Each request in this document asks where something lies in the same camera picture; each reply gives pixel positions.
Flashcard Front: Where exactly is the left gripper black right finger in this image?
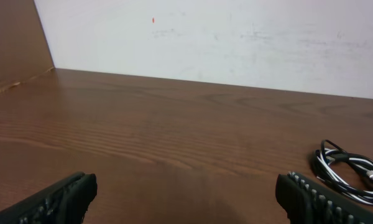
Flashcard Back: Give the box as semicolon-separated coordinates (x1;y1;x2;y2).
275;172;373;224

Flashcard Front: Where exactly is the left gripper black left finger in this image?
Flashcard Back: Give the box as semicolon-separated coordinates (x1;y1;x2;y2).
0;172;98;224

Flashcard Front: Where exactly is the white USB cable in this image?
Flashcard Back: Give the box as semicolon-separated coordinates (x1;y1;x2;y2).
315;148;373;205

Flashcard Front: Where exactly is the black USB cable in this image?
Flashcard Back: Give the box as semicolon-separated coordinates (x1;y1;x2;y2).
310;139;373;206

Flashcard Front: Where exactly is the brown wooden side panel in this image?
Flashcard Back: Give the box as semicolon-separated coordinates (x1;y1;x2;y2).
0;0;54;93

